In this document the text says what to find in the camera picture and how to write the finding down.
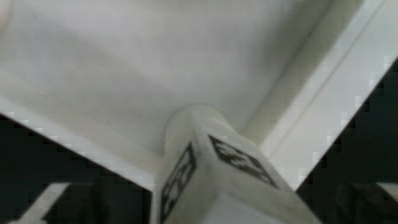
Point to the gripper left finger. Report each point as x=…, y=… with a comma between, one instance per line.
x=70, y=204

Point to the white table leg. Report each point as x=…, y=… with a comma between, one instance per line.
x=219, y=186

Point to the white square tabletop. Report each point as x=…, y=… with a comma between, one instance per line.
x=111, y=61

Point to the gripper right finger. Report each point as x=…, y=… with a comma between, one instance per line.
x=366, y=203

